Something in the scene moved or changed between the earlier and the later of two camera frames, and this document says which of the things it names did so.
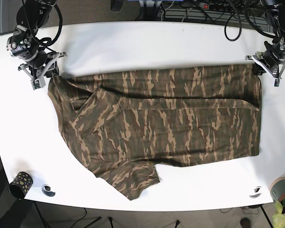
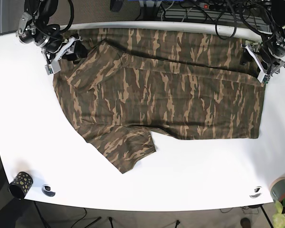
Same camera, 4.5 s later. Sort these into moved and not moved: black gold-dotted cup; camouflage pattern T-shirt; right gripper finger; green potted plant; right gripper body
Moved: right gripper body; right gripper finger; camouflage pattern T-shirt
Not moved: green potted plant; black gold-dotted cup
